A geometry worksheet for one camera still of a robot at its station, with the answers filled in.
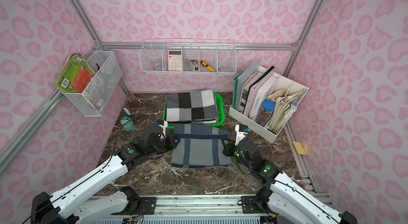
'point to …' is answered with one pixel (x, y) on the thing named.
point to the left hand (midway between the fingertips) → (180, 137)
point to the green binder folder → (239, 79)
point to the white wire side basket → (108, 74)
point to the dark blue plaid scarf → (201, 146)
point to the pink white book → (261, 94)
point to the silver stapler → (192, 64)
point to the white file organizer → (282, 102)
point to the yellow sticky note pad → (299, 147)
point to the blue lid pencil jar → (266, 113)
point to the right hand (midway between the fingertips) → (220, 139)
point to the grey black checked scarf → (195, 106)
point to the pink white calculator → (175, 62)
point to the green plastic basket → (220, 112)
